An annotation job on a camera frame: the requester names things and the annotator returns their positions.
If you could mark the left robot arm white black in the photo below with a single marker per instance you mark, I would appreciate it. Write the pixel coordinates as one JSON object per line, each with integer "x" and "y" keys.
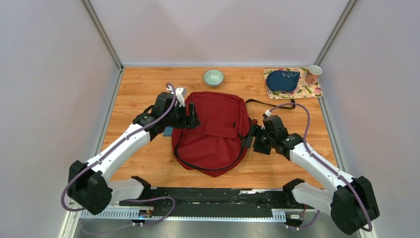
{"x": 89, "y": 183}

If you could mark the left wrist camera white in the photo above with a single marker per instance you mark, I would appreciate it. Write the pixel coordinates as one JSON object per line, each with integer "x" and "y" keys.
{"x": 180, "y": 94}

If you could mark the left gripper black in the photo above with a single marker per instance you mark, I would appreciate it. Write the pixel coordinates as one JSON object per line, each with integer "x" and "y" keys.
{"x": 190, "y": 121}

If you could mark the dark blue leaf plate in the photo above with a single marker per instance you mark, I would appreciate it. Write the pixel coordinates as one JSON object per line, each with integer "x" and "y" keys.
{"x": 284, "y": 81}

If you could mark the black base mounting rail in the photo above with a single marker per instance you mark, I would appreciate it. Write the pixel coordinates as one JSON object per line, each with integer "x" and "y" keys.
{"x": 216, "y": 202}

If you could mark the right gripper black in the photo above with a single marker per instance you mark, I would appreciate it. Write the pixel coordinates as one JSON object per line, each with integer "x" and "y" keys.
{"x": 255, "y": 132}

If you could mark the aluminium frame rail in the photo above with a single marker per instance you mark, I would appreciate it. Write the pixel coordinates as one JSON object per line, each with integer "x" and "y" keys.
{"x": 141, "y": 215}

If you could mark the small blue wallet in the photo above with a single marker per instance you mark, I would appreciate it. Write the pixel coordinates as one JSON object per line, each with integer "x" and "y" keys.
{"x": 167, "y": 131}

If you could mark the pale green ceramic bowl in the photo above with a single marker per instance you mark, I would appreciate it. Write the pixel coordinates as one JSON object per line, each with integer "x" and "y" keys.
{"x": 213, "y": 78}

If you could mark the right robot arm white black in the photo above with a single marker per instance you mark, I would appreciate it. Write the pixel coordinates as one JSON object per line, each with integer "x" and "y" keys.
{"x": 348, "y": 200}

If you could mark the floral rectangular tray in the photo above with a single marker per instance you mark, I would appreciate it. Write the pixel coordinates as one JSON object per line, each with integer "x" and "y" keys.
{"x": 303, "y": 89}

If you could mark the dark red student backpack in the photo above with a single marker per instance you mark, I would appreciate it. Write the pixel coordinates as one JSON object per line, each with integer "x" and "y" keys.
{"x": 216, "y": 146}

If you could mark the pink floral mug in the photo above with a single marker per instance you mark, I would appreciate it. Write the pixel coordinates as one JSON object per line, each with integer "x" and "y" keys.
{"x": 313, "y": 73}

